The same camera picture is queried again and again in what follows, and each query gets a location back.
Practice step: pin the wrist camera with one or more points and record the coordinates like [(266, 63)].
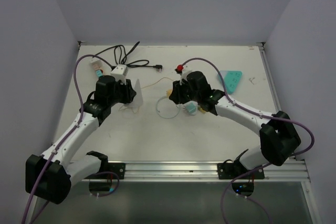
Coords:
[(120, 73), (183, 71)]

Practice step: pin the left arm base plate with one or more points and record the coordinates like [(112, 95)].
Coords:
[(117, 168)]

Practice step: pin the white triangular power strip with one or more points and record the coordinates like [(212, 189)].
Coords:
[(138, 99)]

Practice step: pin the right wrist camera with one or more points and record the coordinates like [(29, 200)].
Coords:
[(183, 71)]

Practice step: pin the teal cube charger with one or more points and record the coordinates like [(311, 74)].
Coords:
[(99, 73)]

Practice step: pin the pink cube charger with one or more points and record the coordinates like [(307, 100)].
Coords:
[(96, 65)]

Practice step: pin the aluminium front rail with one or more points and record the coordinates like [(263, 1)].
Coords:
[(206, 171)]

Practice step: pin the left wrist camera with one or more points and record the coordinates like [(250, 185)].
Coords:
[(120, 73)]

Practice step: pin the beige power strip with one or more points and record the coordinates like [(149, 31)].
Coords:
[(97, 60)]

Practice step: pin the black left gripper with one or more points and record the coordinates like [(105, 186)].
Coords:
[(129, 93)]

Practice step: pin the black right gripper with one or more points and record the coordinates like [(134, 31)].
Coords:
[(176, 95)]

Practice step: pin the yellow cube charger front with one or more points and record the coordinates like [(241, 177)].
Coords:
[(201, 110)]

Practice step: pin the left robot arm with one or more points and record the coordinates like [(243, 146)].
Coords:
[(52, 174)]

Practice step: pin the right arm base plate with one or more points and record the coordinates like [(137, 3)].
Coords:
[(230, 169)]

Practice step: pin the light blue usb charger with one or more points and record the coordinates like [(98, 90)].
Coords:
[(191, 108)]

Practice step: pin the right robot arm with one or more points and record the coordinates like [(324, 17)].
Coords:
[(278, 137)]

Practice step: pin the yellow cube charger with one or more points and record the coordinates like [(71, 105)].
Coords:
[(201, 110), (168, 93)]

